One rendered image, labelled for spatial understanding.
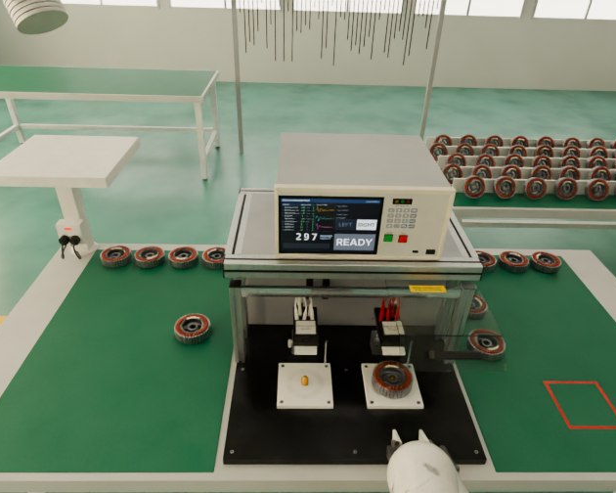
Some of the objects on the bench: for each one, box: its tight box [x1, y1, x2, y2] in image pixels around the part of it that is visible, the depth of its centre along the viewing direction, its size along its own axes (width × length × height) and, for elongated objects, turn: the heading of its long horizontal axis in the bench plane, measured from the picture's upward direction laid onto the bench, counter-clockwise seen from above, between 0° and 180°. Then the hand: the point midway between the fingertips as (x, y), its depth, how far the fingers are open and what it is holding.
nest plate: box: [277, 363, 333, 409], centre depth 130 cm, size 15×15×1 cm
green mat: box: [0, 249, 234, 472], centre depth 149 cm, size 94×61×1 cm, turn 179°
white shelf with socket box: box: [0, 135, 140, 259], centre depth 165 cm, size 35×37×46 cm
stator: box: [174, 313, 211, 344], centre depth 148 cm, size 11×11×4 cm
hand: (410, 441), depth 109 cm, fingers open, 6 cm apart
